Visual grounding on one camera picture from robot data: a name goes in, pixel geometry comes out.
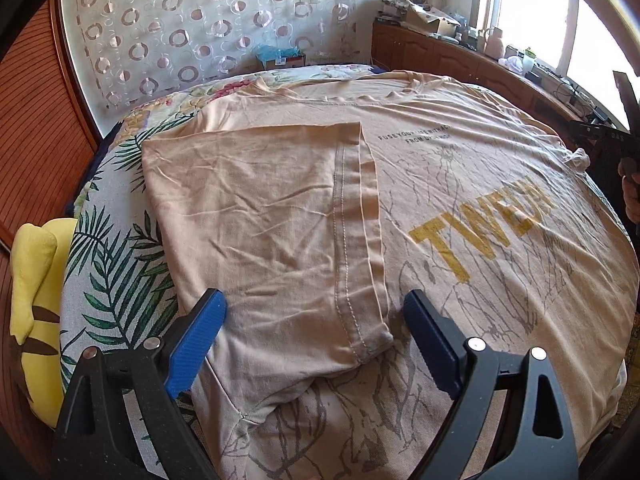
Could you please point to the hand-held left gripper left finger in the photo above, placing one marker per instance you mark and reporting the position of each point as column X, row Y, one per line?
column 197, row 340

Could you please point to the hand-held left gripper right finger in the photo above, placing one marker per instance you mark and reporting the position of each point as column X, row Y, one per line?
column 430, row 342

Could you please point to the beige printed t-shirt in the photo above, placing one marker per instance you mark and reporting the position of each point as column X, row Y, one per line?
column 260, row 200

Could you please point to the person's right hand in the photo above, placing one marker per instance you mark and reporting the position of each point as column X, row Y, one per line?
column 631, row 195

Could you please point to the palm leaf print blanket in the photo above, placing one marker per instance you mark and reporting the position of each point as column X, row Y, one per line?
column 115, row 270

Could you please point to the green lid cup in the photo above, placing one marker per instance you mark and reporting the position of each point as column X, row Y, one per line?
column 528, row 60

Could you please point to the white bottle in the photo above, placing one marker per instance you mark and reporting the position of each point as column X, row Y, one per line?
column 494, row 42

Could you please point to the window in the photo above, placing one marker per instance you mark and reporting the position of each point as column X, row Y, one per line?
column 530, row 5

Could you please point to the yellow plush toy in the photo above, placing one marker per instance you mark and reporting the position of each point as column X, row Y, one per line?
column 35, row 280

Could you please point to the wooden cabinet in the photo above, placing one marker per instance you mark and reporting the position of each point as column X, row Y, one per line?
column 425, row 52

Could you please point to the open cardboard box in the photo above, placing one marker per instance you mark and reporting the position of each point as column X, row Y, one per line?
column 430, row 20

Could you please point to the floral pillow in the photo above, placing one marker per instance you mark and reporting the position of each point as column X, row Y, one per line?
column 220, row 92

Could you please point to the wooden slatted wardrobe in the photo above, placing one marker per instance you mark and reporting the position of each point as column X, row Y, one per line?
column 35, row 125

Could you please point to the box with blue bag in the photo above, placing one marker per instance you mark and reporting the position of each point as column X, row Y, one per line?
column 280, row 56

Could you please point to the sheer circle pattern curtain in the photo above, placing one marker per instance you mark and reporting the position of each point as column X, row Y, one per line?
column 200, row 20

